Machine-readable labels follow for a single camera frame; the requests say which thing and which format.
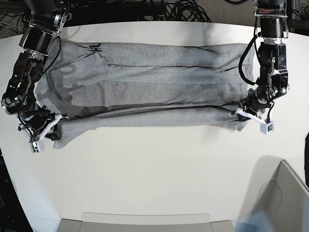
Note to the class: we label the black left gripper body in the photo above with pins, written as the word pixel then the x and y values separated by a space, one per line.
pixel 253 105

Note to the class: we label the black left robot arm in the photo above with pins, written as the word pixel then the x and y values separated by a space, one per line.
pixel 273 80

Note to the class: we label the grey T-shirt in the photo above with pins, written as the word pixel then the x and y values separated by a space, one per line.
pixel 142 85

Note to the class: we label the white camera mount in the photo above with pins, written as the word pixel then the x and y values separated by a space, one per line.
pixel 265 126
pixel 45 126

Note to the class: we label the grey bin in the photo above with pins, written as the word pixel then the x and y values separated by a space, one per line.
pixel 99 222
pixel 285 200

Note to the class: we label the grey bin bottom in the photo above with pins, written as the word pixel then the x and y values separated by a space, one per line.
pixel 99 222

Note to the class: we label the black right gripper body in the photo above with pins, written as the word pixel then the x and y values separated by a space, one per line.
pixel 26 116

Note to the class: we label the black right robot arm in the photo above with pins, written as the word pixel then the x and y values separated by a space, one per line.
pixel 45 22

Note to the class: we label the grey bin right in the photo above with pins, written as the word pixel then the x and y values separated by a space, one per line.
pixel 285 200

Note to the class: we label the blue cloth in bin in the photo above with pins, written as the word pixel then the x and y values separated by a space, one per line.
pixel 256 222

